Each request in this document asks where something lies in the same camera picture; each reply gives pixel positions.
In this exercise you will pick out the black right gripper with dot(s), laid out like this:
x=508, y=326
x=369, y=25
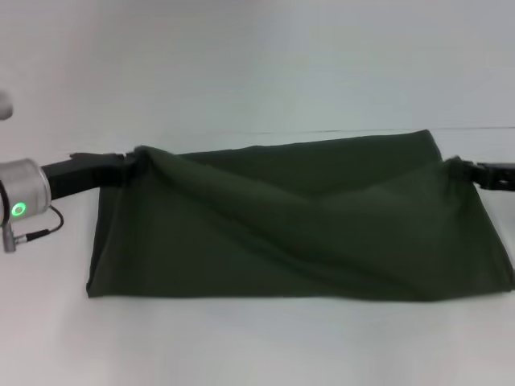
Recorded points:
x=497, y=175

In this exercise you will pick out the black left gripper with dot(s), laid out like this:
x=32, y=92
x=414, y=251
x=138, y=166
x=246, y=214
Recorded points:
x=84, y=175

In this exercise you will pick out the dark green shirt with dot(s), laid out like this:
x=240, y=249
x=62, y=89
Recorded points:
x=301, y=225

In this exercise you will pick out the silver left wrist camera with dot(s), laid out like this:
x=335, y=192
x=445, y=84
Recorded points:
x=5, y=105

